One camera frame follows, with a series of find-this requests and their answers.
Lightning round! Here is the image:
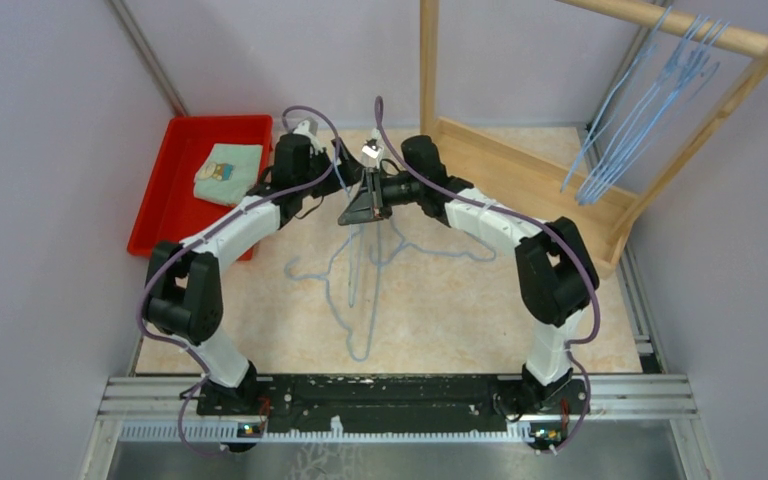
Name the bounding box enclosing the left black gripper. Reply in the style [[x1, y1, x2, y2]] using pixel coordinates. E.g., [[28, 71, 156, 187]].
[[298, 137, 363, 199]]

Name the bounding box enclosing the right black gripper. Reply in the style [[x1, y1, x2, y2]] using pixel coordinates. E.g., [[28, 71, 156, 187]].
[[339, 165, 424, 225]]

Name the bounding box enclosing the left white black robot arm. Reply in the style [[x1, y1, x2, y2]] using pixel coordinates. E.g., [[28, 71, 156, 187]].
[[136, 133, 361, 414]]

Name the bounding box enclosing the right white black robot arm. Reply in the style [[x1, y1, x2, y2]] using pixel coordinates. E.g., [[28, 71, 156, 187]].
[[337, 135, 599, 412]]

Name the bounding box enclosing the folded light green cloth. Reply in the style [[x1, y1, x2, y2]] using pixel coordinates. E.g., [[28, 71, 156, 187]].
[[193, 143, 263, 207]]

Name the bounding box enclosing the wooden hanger rack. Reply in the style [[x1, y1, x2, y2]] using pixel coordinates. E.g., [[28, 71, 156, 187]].
[[419, 1, 768, 277]]

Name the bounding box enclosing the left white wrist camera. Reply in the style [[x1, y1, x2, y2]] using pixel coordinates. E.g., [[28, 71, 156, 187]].
[[290, 117, 325, 152]]

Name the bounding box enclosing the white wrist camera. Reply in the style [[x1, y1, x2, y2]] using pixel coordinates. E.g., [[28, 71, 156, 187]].
[[290, 117, 325, 152], [361, 128, 385, 166]]

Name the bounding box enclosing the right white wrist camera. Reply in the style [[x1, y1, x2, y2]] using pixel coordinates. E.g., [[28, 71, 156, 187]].
[[361, 128, 385, 166]]

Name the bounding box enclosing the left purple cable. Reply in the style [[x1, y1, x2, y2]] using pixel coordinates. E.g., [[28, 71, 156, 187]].
[[135, 104, 343, 458]]

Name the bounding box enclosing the purple cable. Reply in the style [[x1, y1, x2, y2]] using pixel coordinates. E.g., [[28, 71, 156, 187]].
[[373, 95, 603, 454], [135, 104, 343, 458]]

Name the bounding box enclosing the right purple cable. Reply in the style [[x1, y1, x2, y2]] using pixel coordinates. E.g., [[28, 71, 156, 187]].
[[373, 95, 603, 454]]

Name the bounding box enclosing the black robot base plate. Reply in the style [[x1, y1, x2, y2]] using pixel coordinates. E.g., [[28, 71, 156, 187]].
[[196, 374, 588, 434]]

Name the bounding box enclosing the aluminium frame rail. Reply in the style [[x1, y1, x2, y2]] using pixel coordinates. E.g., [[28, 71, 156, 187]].
[[98, 374, 698, 446]]

